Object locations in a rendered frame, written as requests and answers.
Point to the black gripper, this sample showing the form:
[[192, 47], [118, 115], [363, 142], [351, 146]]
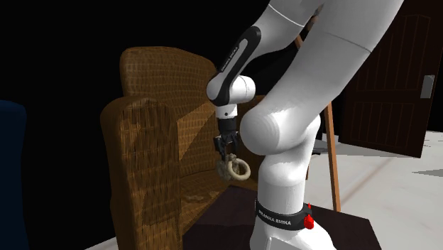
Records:
[[227, 126]]

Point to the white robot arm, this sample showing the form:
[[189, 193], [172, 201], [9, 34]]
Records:
[[294, 104]]

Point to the brown wicker armchair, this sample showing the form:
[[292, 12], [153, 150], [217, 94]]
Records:
[[155, 138]]

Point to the dark robot stand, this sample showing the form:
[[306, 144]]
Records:
[[221, 225]]

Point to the dark brown door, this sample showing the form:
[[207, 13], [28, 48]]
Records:
[[387, 97]]

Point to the dark blue furniture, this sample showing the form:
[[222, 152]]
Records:
[[12, 173]]

